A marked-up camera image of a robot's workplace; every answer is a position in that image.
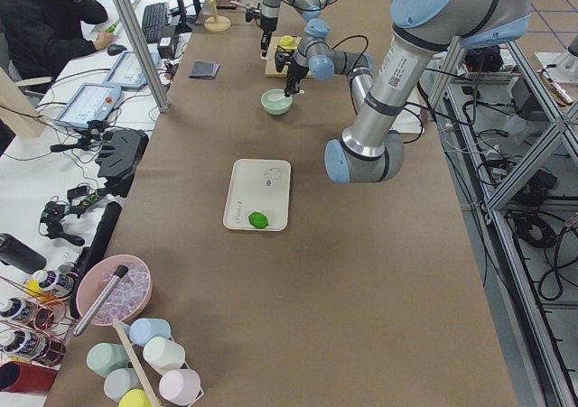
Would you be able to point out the black keyboard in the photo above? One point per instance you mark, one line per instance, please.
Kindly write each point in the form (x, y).
(153, 21)

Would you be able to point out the blue teach pendant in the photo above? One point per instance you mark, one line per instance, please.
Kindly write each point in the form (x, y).
(126, 72)
(91, 102)

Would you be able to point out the light blue plastic cup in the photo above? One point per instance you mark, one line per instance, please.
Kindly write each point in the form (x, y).
(144, 329)

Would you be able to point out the wooden mug tree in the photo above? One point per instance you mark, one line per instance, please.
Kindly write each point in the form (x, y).
(216, 22)

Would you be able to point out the bamboo cutting board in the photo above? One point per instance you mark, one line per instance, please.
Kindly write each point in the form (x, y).
(270, 65)

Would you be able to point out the mint green bowl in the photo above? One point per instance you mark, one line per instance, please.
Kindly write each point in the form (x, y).
(275, 102)

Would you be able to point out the cream rabbit tray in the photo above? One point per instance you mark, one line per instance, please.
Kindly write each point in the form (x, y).
(258, 185)

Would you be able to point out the copper wire bottle rack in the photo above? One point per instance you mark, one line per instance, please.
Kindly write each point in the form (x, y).
(35, 318)

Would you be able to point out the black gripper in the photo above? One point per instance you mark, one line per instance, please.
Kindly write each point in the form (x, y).
(266, 24)
(295, 69)

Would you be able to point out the aluminium frame post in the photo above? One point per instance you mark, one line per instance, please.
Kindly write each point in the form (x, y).
(140, 48)

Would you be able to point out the metal muddler in bowl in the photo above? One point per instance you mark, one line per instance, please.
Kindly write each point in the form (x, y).
(99, 301)

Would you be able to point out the seated person in black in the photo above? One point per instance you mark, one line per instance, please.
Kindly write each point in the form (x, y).
(44, 35)

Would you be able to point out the grey and pink cloths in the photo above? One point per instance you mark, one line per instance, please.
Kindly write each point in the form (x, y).
(204, 70)

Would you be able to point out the pale pink plastic cup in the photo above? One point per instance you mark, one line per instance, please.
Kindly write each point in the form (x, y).
(181, 386)

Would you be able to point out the white plastic spoon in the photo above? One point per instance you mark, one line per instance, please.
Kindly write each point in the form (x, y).
(283, 94)

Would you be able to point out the pink ribbed bowl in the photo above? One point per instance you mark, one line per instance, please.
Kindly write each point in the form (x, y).
(129, 297)

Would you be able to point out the blue teach pendant near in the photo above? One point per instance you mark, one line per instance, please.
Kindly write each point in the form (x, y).
(91, 102)

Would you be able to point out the black water bottle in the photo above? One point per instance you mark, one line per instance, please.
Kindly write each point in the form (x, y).
(20, 256)

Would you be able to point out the grey blue plastic cup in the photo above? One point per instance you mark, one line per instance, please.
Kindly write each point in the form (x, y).
(119, 382)

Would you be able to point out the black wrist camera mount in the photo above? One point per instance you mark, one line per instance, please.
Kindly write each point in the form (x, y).
(282, 59)
(253, 12)

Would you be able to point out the mint green plastic cup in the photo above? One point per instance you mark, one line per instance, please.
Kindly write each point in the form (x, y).
(104, 358)

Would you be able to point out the pale green plastic cup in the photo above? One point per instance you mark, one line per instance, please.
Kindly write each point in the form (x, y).
(164, 355)

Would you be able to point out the top stacked lemon slice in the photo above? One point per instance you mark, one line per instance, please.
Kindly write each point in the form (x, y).
(287, 42)

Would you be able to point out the yellow plastic cup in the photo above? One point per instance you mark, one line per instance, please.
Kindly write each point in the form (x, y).
(134, 398)

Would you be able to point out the blue teach pendant far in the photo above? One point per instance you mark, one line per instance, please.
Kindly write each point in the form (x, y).
(126, 72)

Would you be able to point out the green lime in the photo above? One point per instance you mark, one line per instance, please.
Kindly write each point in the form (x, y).
(258, 220)

